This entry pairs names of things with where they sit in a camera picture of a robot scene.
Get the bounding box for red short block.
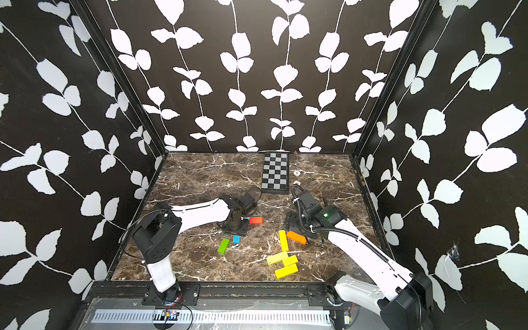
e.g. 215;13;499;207
249;217;263;225

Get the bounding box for orange long block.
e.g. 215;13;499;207
286;231;307;246

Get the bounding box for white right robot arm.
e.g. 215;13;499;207
293;197;434;329

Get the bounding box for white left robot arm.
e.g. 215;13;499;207
131;193;257;294

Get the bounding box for green block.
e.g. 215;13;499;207
217;239;230;254

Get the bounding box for yellow upright block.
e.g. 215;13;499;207
279;230;290;252

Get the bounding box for small yellow block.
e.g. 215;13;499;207
282;255;298;268

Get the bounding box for yellow block left of cluster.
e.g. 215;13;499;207
266;251;289;265

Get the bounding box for yellow block nearest front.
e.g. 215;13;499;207
275;263;298;279

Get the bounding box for black grey checkerboard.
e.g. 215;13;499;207
261;152;290;195

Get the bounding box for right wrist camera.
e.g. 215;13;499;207
297;191;322;214

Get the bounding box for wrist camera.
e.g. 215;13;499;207
238;192;257;213
297;191;322;214

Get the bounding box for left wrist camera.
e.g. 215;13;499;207
238;192;257;213

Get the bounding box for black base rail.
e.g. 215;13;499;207
113;281;354;310

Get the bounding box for white slotted cable duct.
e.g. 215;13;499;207
89;309;332;326

